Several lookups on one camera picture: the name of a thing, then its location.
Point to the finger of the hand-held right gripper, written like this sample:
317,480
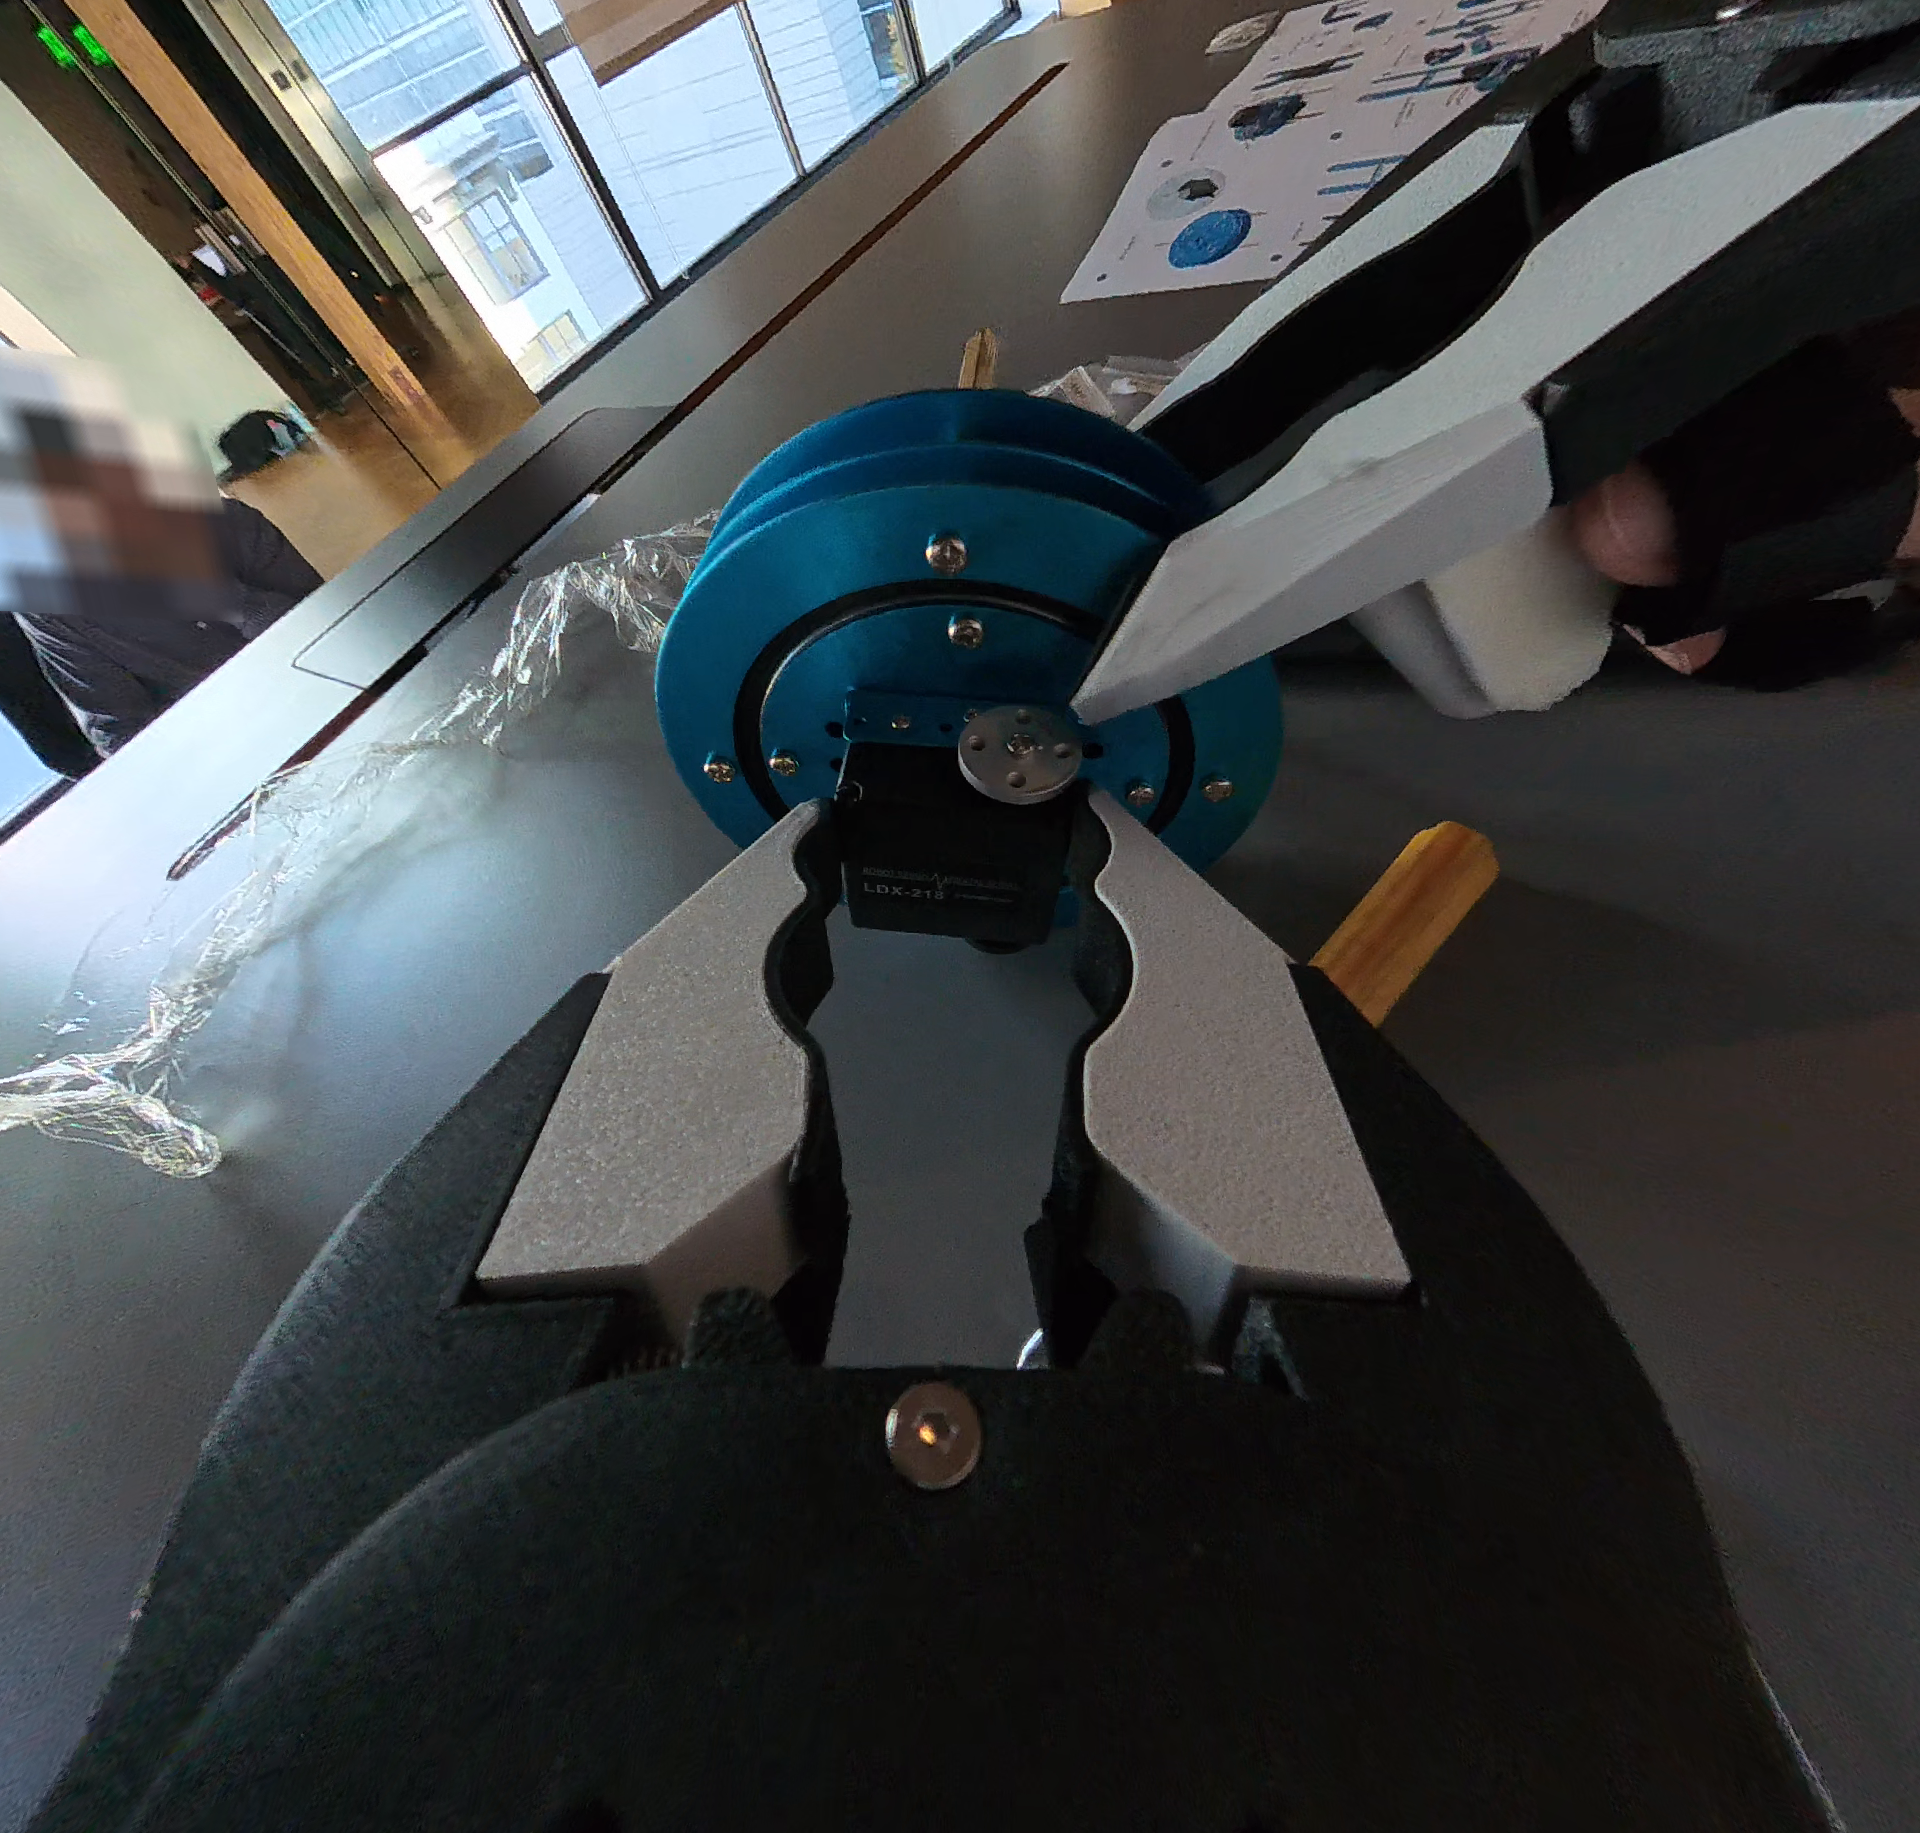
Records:
1350,273
1350,543

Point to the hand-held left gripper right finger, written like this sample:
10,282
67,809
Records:
1245,1114

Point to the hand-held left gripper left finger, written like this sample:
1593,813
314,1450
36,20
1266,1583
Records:
661,1114

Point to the white foam block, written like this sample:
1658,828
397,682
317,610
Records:
1500,633

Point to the blue robot arm base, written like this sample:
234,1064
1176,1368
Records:
840,573

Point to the person's right hand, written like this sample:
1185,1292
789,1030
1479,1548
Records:
1627,527

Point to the printed instruction sheet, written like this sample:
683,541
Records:
1321,137

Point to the clear screw bag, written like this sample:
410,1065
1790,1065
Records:
1117,391

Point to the crumpled clear plastic wrap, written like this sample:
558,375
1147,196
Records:
376,813

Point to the large grid window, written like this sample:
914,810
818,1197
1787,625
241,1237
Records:
675,137

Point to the wooden pillar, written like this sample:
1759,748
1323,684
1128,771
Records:
225,167

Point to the green exit sign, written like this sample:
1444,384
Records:
67,45

